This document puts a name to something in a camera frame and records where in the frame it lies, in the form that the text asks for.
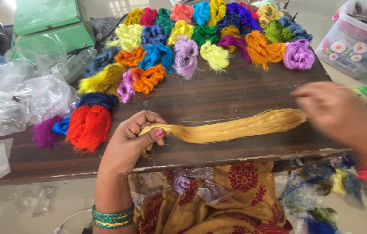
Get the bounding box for person's left hand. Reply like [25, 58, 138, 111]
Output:
[100, 110, 168, 178]

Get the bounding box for person's right hand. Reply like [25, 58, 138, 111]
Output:
[291, 81, 367, 168]

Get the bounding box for long yellow thread bundle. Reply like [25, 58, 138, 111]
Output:
[138, 109, 308, 145]

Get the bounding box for clear flowered storage box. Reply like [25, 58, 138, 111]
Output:
[315, 0, 367, 79]

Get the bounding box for heap of bagged threads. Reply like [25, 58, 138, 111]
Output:
[279, 155, 366, 234]

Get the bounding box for yellow red patterned garment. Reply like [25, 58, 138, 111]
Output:
[128, 161, 293, 234]

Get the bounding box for heap of coloured thread bundles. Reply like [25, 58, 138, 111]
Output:
[32, 0, 316, 155]

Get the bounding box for small clear plastic bag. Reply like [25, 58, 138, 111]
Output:
[196, 180, 235, 205]

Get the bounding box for clear bag with purple thread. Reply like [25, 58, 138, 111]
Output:
[131, 167, 215, 200]

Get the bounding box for black cloth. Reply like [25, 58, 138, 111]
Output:
[91, 14, 129, 43]

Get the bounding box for green metal machine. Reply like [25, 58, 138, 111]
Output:
[11, 0, 96, 62]

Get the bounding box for heap of clear plastic bags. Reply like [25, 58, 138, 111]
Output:
[0, 32, 98, 138]

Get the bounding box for clear plastic wrappers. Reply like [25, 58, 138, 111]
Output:
[13, 188, 55, 216]

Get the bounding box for white cable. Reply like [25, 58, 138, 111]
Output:
[54, 208, 94, 234]

